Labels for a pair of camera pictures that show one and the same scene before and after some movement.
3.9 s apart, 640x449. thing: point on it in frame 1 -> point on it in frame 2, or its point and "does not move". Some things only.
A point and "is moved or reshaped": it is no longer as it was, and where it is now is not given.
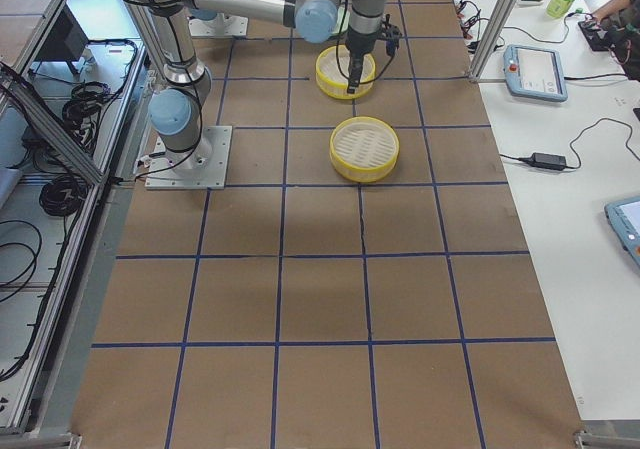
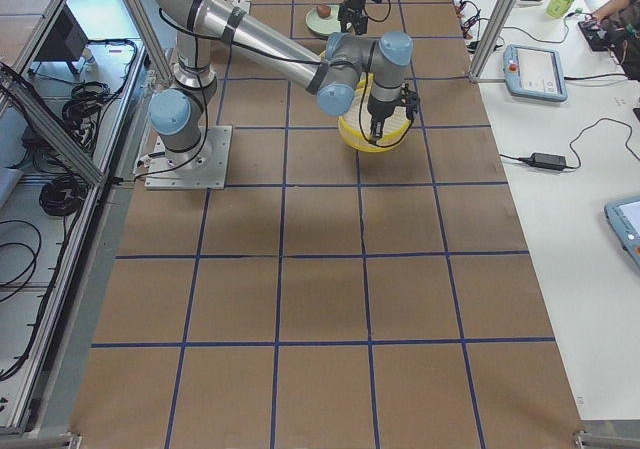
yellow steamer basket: [364, 149] -> [362, 85]
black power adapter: [546, 160] does not move
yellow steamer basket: [332, 70] is moved or reshaped
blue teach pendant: [535, 72] does not move
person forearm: [620, 3] does not move
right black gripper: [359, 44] -> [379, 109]
